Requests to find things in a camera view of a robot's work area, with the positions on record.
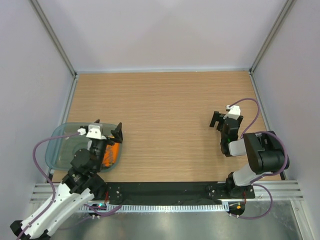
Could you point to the left aluminium frame post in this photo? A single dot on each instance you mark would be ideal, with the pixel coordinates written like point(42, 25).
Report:
point(52, 35)

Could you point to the orange grey patterned towel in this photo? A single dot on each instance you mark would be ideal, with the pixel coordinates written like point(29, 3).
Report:
point(111, 155)

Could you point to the aluminium rail front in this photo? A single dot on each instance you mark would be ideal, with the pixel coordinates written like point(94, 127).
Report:
point(282, 190)

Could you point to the aluminium frame post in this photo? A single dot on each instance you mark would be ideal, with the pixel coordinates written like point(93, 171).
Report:
point(52, 35)
point(279, 21)

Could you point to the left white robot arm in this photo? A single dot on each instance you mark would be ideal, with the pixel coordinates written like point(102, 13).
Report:
point(80, 185)

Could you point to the blue translucent plastic tray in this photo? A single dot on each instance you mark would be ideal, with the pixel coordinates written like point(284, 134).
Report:
point(61, 151)

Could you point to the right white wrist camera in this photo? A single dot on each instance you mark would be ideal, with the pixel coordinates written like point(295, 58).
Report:
point(233, 112)

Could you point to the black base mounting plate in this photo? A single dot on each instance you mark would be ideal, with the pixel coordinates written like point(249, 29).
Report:
point(176, 193)

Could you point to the right aluminium frame post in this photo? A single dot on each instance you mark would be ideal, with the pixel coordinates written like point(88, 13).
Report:
point(279, 21)

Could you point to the white slotted cable duct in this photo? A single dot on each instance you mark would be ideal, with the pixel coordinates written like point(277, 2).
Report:
point(157, 208)

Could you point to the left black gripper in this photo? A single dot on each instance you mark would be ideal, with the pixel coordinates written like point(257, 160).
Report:
point(117, 133)

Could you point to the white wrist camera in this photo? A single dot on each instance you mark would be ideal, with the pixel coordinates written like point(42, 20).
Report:
point(233, 112)
point(92, 131)

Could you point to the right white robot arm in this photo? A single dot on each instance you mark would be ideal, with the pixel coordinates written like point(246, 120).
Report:
point(265, 154)

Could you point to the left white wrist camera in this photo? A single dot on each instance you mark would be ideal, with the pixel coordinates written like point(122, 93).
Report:
point(92, 131)

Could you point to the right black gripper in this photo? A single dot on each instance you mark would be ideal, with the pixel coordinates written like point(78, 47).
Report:
point(218, 117)

